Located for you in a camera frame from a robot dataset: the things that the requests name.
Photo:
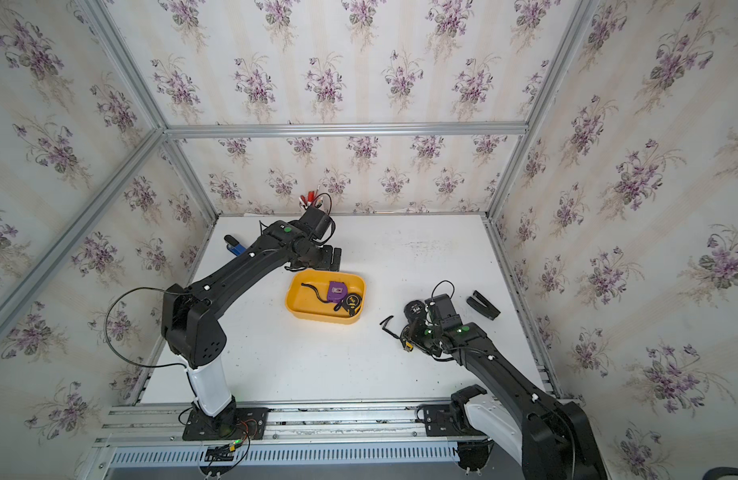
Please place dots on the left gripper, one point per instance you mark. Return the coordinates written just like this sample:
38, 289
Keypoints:
328, 263

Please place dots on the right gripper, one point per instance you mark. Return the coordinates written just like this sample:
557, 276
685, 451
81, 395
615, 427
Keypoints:
413, 331

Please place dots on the large black yellow tape measure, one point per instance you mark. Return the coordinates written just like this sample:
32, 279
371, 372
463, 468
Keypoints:
415, 309

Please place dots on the purple tape measure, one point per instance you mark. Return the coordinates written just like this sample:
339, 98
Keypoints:
337, 292

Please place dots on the small black yellow tape measure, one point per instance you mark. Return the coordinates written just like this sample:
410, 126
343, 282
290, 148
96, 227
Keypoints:
351, 304

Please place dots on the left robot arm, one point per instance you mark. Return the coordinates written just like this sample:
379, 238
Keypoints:
191, 315

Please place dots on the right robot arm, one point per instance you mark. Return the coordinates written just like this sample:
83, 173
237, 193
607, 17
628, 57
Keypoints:
547, 438

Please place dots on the yellow plastic storage box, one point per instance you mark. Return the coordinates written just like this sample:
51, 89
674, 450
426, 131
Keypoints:
307, 296

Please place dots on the black stapler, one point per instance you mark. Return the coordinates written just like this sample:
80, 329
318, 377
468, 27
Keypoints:
479, 303

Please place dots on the blue stapler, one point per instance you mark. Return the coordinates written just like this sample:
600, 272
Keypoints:
233, 245

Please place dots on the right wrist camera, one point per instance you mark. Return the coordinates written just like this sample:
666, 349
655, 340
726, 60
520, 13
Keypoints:
442, 313

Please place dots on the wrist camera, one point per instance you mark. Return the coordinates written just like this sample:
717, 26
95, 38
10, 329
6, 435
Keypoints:
442, 313
314, 222

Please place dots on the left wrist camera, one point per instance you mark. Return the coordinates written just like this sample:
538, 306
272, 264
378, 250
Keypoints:
314, 222

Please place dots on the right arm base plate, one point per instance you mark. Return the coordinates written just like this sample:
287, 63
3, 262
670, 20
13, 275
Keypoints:
443, 420

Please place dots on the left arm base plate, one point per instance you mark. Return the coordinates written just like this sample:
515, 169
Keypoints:
231, 424

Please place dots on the aluminium mounting rail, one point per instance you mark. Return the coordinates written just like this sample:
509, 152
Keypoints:
296, 434

